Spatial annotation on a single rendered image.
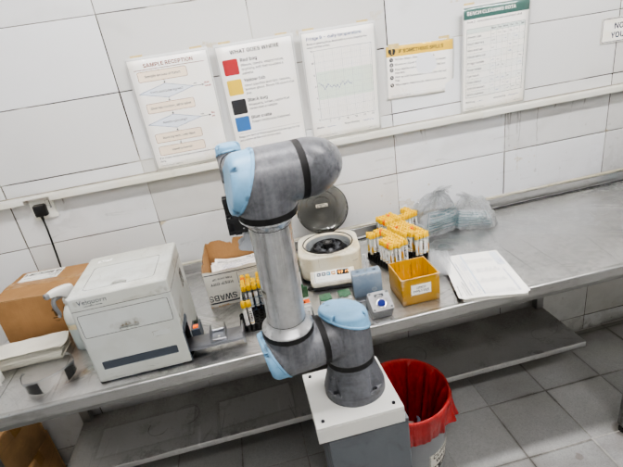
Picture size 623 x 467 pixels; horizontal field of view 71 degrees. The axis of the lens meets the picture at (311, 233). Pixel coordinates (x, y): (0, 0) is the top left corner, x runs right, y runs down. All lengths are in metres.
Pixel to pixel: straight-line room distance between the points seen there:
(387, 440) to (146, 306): 0.75
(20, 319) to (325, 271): 1.10
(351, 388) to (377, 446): 0.17
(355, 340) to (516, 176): 1.47
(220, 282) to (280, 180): 0.91
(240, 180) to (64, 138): 1.22
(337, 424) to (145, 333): 0.64
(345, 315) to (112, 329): 0.71
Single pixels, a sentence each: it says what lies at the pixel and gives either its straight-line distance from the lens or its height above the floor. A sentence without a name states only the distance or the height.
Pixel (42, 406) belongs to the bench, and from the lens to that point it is 1.57.
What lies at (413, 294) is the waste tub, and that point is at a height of 0.92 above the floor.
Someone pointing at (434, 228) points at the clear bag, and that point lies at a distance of 1.95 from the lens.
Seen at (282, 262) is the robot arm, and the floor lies 1.33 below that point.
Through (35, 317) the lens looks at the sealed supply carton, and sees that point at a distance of 1.87.
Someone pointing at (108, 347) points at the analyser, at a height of 0.99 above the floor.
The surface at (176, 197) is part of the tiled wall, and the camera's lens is 1.89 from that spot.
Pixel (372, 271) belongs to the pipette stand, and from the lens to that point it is 1.52.
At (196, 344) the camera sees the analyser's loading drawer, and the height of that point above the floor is 0.91.
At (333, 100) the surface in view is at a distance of 1.84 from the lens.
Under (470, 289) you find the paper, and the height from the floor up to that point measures 0.89.
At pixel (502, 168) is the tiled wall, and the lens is 2.24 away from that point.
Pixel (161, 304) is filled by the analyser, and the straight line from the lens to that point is 1.35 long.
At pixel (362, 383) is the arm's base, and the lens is 1.09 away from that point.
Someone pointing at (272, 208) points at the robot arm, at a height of 1.46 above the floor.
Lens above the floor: 1.71
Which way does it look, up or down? 23 degrees down
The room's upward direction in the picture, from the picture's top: 9 degrees counter-clockwise
